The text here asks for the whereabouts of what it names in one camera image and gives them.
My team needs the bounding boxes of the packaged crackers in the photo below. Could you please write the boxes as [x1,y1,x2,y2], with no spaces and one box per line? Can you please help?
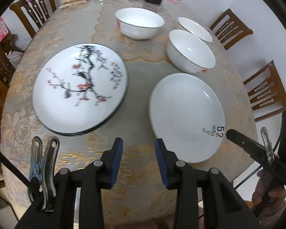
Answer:
[60,0,88,8]

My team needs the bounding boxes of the metal spring clip right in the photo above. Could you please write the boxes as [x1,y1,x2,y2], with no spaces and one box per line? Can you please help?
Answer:
[260,127,275,165]

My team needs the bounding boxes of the metal spring clip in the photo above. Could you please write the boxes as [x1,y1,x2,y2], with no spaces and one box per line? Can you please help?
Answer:
[260,127,275,165]
[28,136,60,212]

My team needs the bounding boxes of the wooden chair with purple cloth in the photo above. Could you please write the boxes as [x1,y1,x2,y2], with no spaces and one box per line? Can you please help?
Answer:
[10,0,57,38]

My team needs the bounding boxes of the plain white plate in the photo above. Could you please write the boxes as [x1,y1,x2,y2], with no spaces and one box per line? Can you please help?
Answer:
[149,73,225,163]

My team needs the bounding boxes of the white bowl dark rim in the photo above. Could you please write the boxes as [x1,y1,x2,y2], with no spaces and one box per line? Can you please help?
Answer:
[166,30,216,74]

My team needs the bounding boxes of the person's right hand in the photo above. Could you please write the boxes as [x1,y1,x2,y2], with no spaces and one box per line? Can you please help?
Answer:
[252,170,286,217]

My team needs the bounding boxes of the white red plastic bag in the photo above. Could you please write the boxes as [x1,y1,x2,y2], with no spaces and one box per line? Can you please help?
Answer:
[7,51,24,68]

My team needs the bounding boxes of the large white bowl red flowers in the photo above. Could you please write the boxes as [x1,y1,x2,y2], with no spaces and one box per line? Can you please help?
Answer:
[115,8,165,40]

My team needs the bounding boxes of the small white bowl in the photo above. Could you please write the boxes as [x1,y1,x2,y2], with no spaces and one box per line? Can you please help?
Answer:
[177,17,213,42]

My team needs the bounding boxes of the plum blossom painted plate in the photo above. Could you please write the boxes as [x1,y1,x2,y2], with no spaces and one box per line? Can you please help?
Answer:
[32,43,129,133]

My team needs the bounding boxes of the pink box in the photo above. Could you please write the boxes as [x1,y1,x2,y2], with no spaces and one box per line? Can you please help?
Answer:
[0,17,10,42]

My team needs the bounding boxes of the metal spring clip left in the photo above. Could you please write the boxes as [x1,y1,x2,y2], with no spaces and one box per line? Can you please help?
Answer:
[28,136,60,212]

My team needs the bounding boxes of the near right wooden chair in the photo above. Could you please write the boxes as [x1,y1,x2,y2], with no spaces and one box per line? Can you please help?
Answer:
[243,60,286,123]

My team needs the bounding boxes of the large lotus painted plate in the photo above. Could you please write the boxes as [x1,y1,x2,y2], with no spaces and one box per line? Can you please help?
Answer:
[34,90,128,137]

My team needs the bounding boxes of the far right wooden chair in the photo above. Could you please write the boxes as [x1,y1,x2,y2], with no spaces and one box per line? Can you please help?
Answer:
[210,8,253,50]

